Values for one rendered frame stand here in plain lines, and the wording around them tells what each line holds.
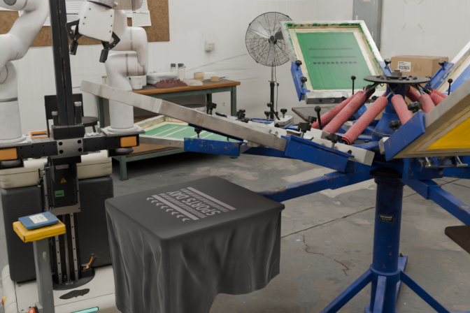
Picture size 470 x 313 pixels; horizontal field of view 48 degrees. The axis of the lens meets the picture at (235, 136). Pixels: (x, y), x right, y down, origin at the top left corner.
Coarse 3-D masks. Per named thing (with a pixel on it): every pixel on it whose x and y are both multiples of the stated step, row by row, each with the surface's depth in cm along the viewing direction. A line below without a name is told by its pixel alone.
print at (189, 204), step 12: (168, 192) 199; (180, 192) 199; (192, 192) 198; (156, 204) 186; (168, 204) 186; (180, 204) 186; (192, 204) 186; (204, 204) 186; (216, 204) 186; (228, 204) 186; (180, 216) 175; (192, 216) 175; (204, 216) 175
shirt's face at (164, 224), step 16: (144, 192) 199; (160, 192) 199; (208, 192) 198; (224, 192) 198; (240, 192) 198; (128, 208) 182; (144, 208) 182; (160, 208) 182; (240, 208) 182; (256, 208) 182; (144, 224) 168; (160, 224) 168; (176, 224) 168; (192, 224) 168; (208, 224) 168
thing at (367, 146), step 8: (376, 120) 281; (368, 128) 276; (360, 136) 257; (368, 136) 257; (360, 144) 242; (368, 144) 241; (376, 144) 241; (376, 152) 241; (408, 160) 216; (416, 160) 216; (464, 160) 233; (352, 168) 227; (360, 168) 228; (408, 168) 217; (416, 168) 216; (424, 168) 217; (432, 168) 218; (440, 168) 215; (408, 176) 218; (416, 176) 218; (424, 176) 218; (432, 176) 218; (440, 176) 219
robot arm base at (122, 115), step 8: (112, 104) 215; (120, 104) 214; (112, 112) 216; (120, 112) 215; (128, 112) 216; (112, 120) 217; (120, 120) 216; (128, 120) 217; (112, 128) 218; (120, 128) 216; (128, 128) 217; (136, 128) 220
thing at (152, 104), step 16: (112, 96) 164; (128, 96) 156; (144, 96) 148; (160, 112) 141; (176, 112) 144; (192, 112) 147; (208, 128) 151; (224, 128) 154; (240, 128) 158; (272, 144) 167
